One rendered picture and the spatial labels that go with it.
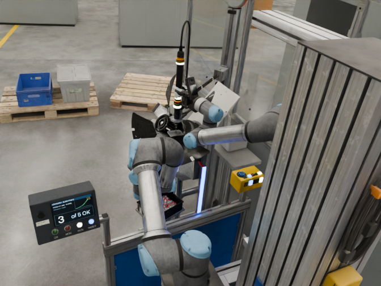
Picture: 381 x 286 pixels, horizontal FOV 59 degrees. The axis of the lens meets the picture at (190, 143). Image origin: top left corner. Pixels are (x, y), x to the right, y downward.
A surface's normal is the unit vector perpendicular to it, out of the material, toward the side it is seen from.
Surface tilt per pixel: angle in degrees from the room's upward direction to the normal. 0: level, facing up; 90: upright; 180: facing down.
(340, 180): 90
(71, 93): 95
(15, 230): 0
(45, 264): 0
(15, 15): 90
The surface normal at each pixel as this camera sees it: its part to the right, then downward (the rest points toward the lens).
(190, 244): 0.21, -0.84
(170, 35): 0.19, 0.54
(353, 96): -0.92, 0.15
